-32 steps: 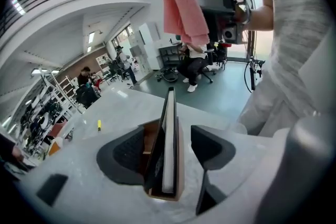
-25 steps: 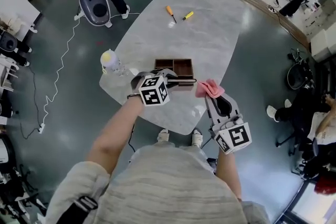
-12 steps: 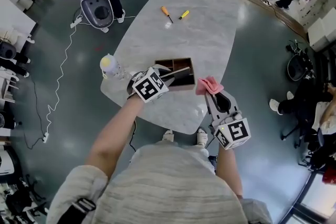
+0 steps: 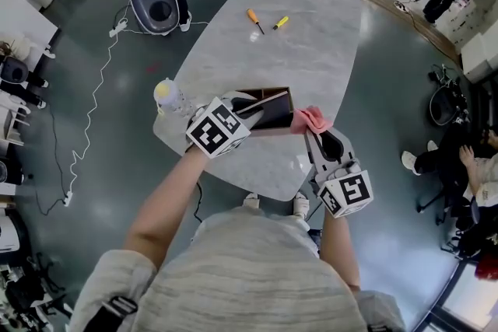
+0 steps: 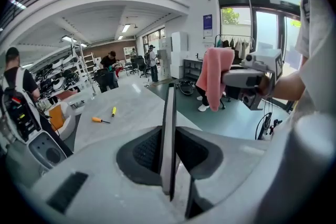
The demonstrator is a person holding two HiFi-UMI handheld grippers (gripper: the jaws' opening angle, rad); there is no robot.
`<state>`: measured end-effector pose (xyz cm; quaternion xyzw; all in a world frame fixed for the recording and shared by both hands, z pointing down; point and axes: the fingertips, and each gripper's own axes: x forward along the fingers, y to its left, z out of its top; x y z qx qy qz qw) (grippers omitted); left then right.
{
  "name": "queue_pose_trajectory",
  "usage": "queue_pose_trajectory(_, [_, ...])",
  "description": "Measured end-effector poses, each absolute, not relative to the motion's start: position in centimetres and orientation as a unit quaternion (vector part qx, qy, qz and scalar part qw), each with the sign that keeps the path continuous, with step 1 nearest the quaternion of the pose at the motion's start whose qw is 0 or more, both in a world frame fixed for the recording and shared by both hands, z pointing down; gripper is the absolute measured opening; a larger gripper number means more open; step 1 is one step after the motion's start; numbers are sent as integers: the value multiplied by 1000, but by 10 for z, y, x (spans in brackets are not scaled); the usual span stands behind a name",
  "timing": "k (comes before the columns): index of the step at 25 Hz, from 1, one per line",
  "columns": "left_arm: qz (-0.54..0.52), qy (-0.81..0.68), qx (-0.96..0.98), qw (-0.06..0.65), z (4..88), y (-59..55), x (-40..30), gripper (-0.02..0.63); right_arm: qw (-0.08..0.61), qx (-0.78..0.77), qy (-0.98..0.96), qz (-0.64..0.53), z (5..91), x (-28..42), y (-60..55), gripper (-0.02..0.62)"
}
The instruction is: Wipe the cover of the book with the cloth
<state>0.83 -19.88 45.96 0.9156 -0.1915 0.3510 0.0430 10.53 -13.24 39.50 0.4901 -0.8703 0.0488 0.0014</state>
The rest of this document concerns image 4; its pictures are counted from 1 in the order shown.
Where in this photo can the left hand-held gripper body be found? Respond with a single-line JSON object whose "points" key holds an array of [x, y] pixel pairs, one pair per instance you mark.
{"points": [[216, 130]]}

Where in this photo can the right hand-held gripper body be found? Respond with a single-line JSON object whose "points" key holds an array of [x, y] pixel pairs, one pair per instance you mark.
{"points": [[346, 192]]}

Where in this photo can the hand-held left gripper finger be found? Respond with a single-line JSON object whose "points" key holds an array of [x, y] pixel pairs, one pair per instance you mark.
{"points": [[257, 118], [241, 95]]}

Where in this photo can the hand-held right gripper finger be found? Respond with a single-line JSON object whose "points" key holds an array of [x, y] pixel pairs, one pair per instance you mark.
{"points": [[346, 144], [316, 155]]}

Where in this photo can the black tablet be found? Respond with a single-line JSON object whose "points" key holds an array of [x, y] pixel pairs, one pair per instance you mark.
{"points": [[278, 110]]}

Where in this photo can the pink cloth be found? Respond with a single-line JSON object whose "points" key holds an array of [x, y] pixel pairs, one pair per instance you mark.
{"points": [[311, 120]]}

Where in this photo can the person's left forearm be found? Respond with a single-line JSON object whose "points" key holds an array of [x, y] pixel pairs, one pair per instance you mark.
{"points": [[163, 206]]}

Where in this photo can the person's right forearm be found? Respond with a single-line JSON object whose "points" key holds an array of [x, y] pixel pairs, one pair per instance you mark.
{"points": [[340, 249]]}

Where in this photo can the brown wooden box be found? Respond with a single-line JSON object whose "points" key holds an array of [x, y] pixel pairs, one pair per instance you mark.
{"points": [[272, 131]]}

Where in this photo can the person's right shoe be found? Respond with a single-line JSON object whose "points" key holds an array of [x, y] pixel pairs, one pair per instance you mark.
{"points": [[301, 204]]}

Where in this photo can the person's shoe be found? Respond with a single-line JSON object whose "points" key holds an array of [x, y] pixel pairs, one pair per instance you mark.
{"points": [[301, 204], [251, 201]]}

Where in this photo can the black device on floor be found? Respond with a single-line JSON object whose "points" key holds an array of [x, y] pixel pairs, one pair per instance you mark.
{"points": [[314, 237]]}

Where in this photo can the clear bottle with yellow cap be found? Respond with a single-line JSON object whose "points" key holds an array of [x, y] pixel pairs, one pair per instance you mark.
{"points": [[171, 97]]}

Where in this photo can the person's left shoe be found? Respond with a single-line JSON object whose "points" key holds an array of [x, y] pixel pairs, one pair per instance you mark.
{"points": [[251, 201]]}

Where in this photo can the yellow marker pen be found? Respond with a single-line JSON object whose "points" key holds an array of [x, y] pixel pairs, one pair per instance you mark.
{"points": [[282, 22]]}

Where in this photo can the black office chair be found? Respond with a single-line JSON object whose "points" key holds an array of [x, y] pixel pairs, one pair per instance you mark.
{"points": [[447, 206]]}

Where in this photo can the black round bin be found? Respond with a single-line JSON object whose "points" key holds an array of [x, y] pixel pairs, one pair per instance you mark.
{"points": [[447, 109]]}

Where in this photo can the person's grey striped shirt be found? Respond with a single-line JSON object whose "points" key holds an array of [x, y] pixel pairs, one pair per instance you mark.
{"points": [[249, 276]]}

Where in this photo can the long wooden plank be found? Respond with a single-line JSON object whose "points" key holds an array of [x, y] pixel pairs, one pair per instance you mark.
{"points": [[420, 27]]}

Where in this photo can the white power strip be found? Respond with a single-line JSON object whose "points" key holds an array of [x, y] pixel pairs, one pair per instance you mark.
{"points": [[118, 28], [68, 199]]}

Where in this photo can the white storage box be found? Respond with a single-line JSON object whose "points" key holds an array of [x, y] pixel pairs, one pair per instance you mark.
{"points": [[482, 62]]}

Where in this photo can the red bag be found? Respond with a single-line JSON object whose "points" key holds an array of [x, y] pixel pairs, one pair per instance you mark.
{"points": [[488, 268]]}

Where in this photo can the white chair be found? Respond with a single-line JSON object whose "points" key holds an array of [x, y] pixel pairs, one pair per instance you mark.
{"points": [[13, 116]]}

